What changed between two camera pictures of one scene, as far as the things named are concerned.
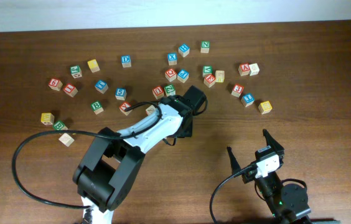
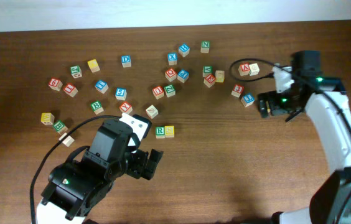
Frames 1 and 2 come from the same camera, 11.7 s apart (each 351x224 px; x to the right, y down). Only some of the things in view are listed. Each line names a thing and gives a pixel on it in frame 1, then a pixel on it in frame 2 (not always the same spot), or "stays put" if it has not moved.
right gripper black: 278,148 → 274,106
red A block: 244,70 stays put
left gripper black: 187,131 → 144,163
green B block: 97,107 stays put
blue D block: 126,60 stays put
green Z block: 170,89 stays put
